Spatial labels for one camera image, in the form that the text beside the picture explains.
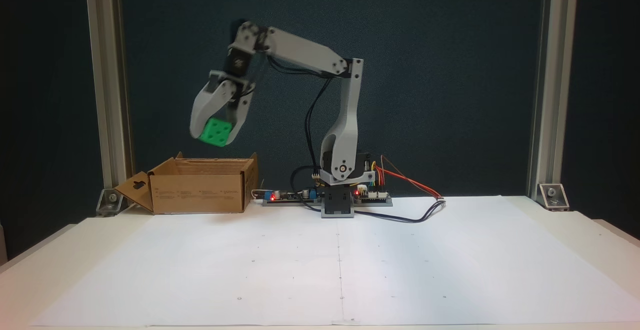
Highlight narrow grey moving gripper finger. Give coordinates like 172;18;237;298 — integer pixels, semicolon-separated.
222;94;254;147

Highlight broad grey fixed gripper finger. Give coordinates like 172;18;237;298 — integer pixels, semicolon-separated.
189;78;237;141

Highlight green die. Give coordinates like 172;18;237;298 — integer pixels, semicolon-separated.
198;117;234;149

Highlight brown cardboard box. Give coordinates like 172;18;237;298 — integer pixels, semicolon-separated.
114;152;260;216

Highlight blue circuit board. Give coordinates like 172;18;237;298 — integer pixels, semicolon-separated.
263;187;322;207

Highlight aluminium frame post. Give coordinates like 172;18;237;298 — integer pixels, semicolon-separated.
84;0;135;191
526;0;581;199

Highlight metal corner bracket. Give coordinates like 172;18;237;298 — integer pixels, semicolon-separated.
95;187;125;217
537;183;571;212

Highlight circuit board with jumper wires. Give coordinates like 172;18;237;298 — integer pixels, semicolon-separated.
352;183;394;207

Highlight red and orange wires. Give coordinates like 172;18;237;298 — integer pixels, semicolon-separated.
379;154;444;201

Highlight long black cable, white connector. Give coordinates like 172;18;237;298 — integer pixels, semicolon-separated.
291;165;447;224

